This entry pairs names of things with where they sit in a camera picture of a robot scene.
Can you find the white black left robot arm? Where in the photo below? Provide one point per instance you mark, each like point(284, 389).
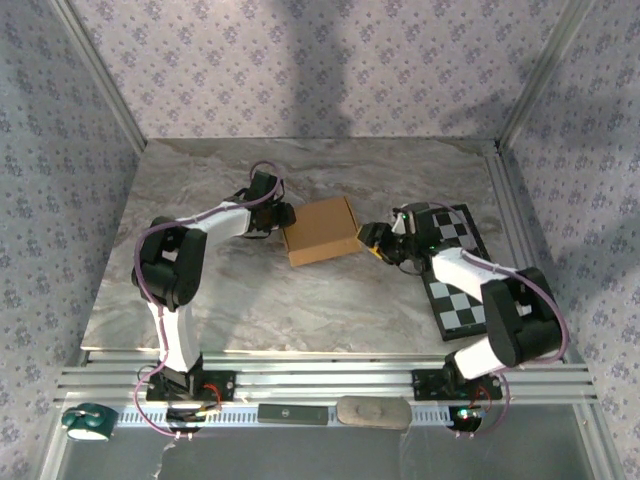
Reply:
point(225, 222)

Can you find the green tape roll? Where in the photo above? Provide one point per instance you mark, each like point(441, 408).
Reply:
point(90, 422)

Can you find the grey oval metal plate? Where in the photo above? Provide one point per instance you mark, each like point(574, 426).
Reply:
point(375, 412)

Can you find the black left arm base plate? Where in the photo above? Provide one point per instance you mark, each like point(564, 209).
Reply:
point(222, 386)

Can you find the black right controller board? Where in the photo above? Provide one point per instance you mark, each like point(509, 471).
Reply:
point(465, 417)

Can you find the brown cardboard paper box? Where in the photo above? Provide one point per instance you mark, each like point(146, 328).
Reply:
point(322, 232)

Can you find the aluminium frame rails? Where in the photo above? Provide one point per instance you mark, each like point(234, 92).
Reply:
point(325, 377)

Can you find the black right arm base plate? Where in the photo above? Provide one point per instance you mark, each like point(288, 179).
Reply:
point(427, 385)

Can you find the black white checkerboard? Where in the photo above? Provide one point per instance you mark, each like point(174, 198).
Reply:
point(455, 310)

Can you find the aluminium corner post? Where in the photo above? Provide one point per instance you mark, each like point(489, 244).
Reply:
point(105, 80)
point(542, 75)

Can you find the aluminium side rail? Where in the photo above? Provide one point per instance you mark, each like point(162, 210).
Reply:
point(507, 200)

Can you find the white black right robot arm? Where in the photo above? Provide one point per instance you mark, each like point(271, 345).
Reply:
point(460, 270)

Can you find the dark rectangular bar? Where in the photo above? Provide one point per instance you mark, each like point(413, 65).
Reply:
point(295, 415)

